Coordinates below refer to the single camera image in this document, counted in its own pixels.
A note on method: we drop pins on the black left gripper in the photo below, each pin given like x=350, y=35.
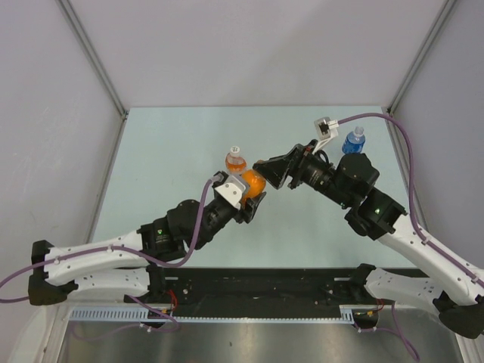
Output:
x=250, y=205

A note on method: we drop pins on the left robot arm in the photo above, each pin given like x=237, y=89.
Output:
x=132, y=266

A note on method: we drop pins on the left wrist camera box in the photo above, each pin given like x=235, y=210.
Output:
x=232, y=188

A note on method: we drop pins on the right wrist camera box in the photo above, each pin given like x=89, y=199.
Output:
x=326, y=129

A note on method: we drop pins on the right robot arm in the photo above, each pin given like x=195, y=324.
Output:
x=452, y=288

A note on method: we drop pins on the white slotted cable duct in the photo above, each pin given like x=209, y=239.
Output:
x=132, y=314

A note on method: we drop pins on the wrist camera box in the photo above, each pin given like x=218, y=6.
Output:
x=326, y=129
x=232, y=188

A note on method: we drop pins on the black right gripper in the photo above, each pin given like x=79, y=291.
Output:
x=275, y=170

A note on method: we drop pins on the blue Pocari Sweat bottle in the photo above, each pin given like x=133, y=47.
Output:
x=354, y=142

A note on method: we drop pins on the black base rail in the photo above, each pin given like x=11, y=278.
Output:
x=191, y=285

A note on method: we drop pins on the small orange bottle gold cap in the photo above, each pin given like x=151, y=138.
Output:
x=256, y=184

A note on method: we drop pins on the orange tea bottle white cap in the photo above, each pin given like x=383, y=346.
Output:
x=234, y=162

